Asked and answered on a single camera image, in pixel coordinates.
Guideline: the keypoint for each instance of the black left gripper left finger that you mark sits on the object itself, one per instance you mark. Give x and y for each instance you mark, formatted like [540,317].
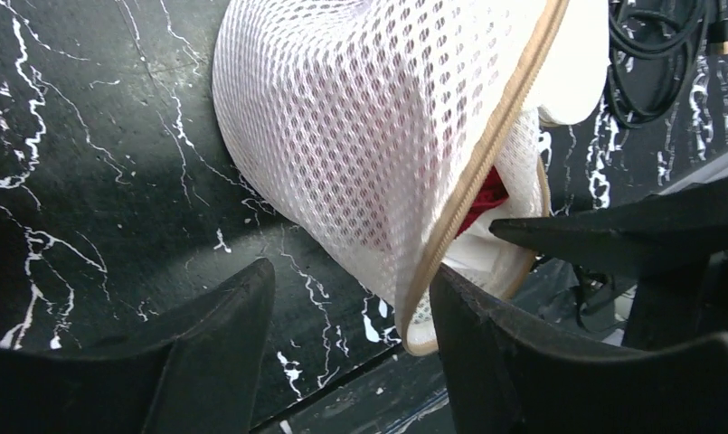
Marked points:
[194,369]

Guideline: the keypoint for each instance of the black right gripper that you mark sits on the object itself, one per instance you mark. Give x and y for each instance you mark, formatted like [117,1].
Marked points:
[648,237]

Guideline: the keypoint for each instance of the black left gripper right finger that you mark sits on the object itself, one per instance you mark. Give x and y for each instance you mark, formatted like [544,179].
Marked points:
[508,371]

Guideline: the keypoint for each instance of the crimson red bra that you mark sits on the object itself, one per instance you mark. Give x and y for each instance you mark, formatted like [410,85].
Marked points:
[491,194]

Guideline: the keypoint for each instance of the white mesh bag beige trim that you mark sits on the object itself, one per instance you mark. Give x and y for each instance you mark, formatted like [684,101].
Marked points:
[373,124]

